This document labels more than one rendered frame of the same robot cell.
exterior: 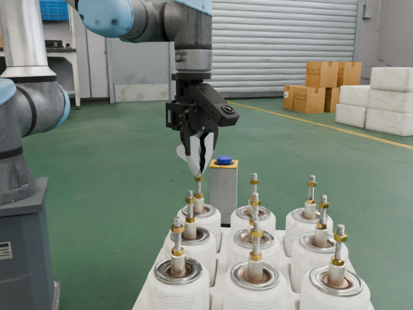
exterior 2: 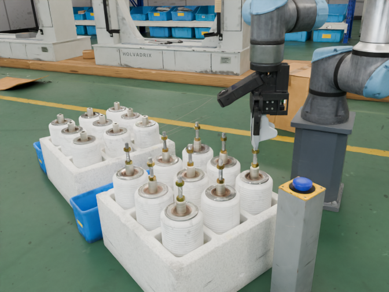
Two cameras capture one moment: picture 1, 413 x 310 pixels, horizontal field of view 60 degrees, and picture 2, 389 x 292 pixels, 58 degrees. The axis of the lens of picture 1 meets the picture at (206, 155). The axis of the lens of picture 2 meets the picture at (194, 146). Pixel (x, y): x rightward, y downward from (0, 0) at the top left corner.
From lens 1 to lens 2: 1.37 m
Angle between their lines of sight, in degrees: 122
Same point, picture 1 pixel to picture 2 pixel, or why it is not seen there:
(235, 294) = not seen: hidden behind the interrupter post
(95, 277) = (340, 228)
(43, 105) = (346, 72)
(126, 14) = (245, 15)
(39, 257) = (297, 156)
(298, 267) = not seen: hidden behind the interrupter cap
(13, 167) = (311, 101)
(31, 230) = (297, 137)
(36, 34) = (369, 16)
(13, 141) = (316, 86)
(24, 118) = (327, 75)
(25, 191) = (307, 117)
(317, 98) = not seen: outside the picture
